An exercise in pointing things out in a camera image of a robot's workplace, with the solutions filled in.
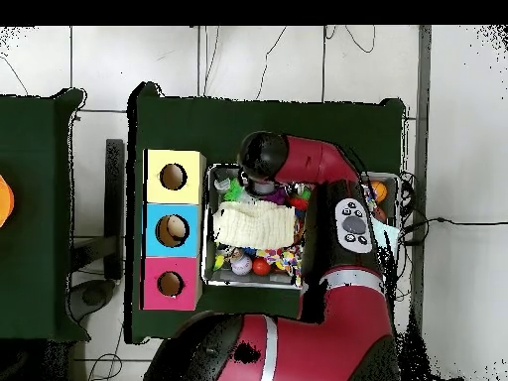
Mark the knotted polka dot cloth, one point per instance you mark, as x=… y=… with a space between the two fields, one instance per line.
x=291 y=260

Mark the white baseball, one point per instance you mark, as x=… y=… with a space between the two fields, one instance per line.
x=241 y=265

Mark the cream waffle cloth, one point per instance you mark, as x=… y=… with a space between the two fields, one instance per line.
x=254 y=226

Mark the mint green waffle cloth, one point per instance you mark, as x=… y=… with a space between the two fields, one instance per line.
x=387 y=238

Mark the wooden box with three holes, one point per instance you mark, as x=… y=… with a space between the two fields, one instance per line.
x=190 y=246

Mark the shallow clear mesh bin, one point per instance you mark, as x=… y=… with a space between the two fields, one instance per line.
x=246 y=279

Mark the neighbouring green covered table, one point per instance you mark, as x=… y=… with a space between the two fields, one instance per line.
x=31 y=238

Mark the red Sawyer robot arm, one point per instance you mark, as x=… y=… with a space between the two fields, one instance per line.
x=317 y=158

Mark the orange round object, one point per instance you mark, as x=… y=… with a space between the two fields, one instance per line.
x=4 y=202

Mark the green spiky rubber ball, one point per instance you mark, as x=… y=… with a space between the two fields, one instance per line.
x=233 y=192

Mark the orange basketball toy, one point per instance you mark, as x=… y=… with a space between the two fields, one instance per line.
x=379 y=191

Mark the dark green tablecloth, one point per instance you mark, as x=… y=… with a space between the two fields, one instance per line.
x=178 y=119

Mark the small red ball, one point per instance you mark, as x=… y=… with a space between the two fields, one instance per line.
x=261 y=267

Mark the crumpled polka dot cloth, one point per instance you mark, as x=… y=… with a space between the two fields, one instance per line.
x=369 y=198

